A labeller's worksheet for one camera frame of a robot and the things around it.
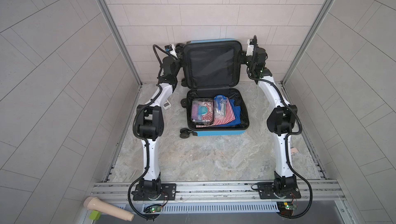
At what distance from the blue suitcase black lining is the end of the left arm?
9 centimetres

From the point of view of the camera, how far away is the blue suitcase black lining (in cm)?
90

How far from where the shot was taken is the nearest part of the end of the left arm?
717 mm
